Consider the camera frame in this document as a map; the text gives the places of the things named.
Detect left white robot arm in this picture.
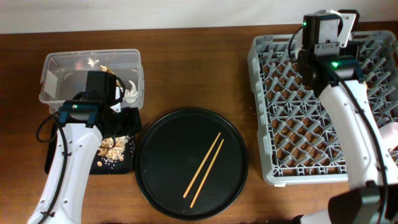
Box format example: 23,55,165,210
28,100,142,223

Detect clear plastic waste bin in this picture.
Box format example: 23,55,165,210
39,49,144,113

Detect wooden chopstick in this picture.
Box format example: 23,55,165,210
183,133,221,198
190,139,224,208

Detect gold snack wrapper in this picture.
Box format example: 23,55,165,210
99,65,114,75

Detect round black serving tray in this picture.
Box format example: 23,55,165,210
134,108,249,220

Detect white tissue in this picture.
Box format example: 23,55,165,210
124,80,138,103

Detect black rectangular tray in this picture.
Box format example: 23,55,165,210
44,135,136,175

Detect food scraps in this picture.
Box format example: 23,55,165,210
96,136,130,168

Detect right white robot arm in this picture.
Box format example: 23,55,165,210
294,55,397,223

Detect grey dishwasher rack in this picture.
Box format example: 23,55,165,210
248,30,397,186

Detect pink cup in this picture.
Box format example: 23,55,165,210
379,122,398,151

